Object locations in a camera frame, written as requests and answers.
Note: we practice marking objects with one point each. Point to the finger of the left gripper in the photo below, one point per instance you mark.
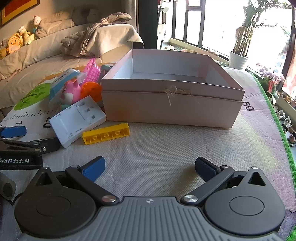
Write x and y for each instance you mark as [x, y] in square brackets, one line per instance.
[12, 131]
[46, 145]

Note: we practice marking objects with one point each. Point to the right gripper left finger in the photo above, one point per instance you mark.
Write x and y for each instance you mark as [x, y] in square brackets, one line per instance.
[83, 178]

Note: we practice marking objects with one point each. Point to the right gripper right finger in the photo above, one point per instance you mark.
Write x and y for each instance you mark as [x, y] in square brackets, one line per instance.
[215, 179]

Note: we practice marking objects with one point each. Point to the white plastic toy panel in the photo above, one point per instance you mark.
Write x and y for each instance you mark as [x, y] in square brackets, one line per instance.
[72, 122]

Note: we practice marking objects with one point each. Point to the yellow toy brick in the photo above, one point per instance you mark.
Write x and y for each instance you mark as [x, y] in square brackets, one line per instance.
[106, 134]

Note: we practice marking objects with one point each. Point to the blue white plastic bag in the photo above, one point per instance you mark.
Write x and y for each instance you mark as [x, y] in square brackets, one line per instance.
[58, 84]

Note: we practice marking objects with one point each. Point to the pink pig toy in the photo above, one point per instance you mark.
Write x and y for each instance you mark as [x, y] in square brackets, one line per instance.
[71, 93]

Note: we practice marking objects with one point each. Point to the orange plastic toy bowl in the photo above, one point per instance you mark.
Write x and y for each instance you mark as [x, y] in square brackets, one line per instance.
[92, 89]

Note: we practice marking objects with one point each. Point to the pink toy net scoop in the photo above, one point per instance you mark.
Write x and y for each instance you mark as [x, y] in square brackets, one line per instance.
[92, 71]

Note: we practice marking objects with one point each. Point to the colourful ruler play mat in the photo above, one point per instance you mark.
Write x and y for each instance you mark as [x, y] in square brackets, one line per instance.
[158, 160]

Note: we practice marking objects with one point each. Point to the beige sofa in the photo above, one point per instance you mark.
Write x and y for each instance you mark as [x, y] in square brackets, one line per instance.
[22, 70]

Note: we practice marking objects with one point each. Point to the yellow duck plush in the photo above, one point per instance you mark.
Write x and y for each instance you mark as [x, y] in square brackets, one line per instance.
[9, 46]

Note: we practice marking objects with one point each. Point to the pink cardboard box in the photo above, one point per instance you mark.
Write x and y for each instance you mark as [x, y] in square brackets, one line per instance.
[170, 87]

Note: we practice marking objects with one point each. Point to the brown jacket on sofa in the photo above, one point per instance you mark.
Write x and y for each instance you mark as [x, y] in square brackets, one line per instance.
[76, 44]

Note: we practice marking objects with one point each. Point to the purple flower pot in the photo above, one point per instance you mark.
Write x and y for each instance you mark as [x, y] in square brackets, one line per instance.
[269, 79]

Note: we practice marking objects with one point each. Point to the small plush doll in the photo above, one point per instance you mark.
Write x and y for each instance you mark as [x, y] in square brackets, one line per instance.
[36, 22]

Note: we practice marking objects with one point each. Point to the red framed picture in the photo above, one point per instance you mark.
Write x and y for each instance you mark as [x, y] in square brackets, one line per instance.
[15, 8]

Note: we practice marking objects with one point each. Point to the beige pillow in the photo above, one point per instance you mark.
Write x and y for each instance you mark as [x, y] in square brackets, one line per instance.
[55, 23]

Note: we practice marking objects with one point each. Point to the grey plush cushion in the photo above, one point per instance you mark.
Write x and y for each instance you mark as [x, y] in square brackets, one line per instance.
[85, 15]

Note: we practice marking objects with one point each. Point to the white pot bamboo plant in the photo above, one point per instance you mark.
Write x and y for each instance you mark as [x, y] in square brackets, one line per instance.
[252, 11]

